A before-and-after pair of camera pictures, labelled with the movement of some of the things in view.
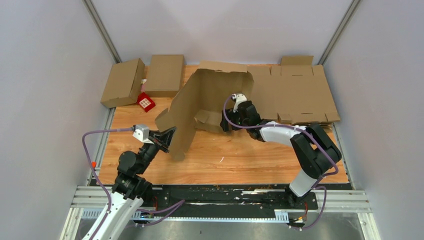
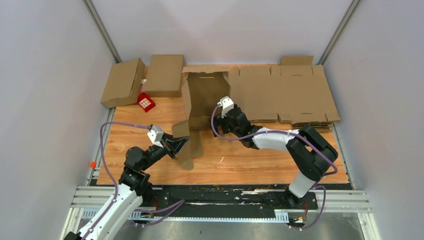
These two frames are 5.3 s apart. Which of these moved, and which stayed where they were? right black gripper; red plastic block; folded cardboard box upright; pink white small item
Moved: right black gripper
Stayed: red plastic block; pink white small item; folded cardboard box upright
